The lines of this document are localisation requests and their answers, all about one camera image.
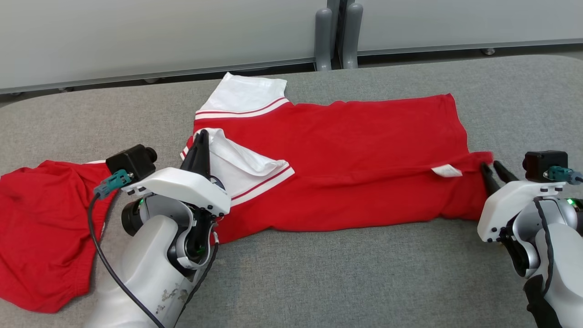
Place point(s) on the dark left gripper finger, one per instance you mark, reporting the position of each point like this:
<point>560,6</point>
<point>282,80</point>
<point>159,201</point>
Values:
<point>195,157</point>
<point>205,155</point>

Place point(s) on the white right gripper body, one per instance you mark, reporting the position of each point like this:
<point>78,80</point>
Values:
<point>505,205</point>

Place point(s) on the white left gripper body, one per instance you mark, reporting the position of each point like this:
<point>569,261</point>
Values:
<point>182,187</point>

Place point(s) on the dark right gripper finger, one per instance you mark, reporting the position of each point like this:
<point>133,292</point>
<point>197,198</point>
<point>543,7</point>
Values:
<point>489,180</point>
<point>504,175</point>

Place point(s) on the red white jersey shirt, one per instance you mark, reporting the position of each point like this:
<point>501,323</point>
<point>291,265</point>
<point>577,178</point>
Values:
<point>341,159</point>

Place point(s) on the red shorts white trim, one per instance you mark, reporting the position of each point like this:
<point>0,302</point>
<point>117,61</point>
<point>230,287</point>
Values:
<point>41,228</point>

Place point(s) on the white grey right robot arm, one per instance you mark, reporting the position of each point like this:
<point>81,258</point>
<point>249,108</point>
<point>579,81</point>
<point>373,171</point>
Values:
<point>560,255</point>

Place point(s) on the small grey partition foot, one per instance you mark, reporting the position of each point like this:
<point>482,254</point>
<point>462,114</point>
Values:
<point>152,80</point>
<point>488,51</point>

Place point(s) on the grey fabric upholstered bench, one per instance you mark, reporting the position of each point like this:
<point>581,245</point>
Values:
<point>341,282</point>

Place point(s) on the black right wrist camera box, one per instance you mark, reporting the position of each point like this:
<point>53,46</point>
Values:
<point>544,164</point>

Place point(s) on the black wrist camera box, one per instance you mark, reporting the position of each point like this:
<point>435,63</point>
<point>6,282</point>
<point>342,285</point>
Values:
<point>544,164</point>
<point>130,161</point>

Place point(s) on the teal right camera connector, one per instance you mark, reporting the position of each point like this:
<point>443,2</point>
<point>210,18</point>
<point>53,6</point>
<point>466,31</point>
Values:
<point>562,174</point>

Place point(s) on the teal camera connector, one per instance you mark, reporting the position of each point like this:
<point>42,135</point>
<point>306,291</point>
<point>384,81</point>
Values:
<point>111,183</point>
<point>562,174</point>

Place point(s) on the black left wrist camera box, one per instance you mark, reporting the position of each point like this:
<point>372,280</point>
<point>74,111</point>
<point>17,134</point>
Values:
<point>130,161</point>

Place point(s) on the teal left camera connector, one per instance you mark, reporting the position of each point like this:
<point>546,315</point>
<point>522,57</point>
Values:
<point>111,183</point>

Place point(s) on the grey partition joint post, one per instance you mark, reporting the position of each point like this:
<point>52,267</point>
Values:
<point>323,36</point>

